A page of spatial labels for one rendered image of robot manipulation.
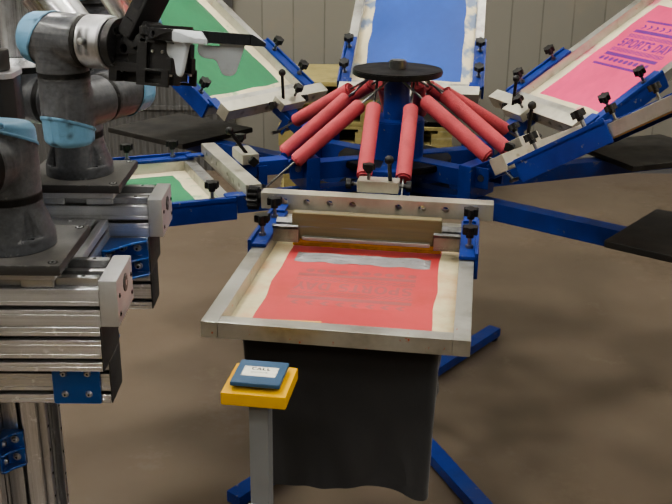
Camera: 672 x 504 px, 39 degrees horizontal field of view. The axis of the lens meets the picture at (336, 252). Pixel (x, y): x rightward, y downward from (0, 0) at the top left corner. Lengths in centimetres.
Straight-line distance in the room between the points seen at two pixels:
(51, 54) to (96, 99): 10
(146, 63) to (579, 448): 264
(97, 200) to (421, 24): 242
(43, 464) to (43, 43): 111
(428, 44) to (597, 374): 159
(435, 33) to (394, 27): 19
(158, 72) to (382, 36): 302
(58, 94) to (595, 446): 266
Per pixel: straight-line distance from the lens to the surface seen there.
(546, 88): 388
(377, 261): 250
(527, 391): 396
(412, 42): 424
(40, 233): 175
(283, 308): 222
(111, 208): 220
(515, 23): 699
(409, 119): 310
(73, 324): 177
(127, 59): 136
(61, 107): 143
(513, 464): 347
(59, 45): 140
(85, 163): 219
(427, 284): 238
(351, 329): 203
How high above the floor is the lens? 184
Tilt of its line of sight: 20 degrees down
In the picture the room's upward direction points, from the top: 1 degrees clockwise
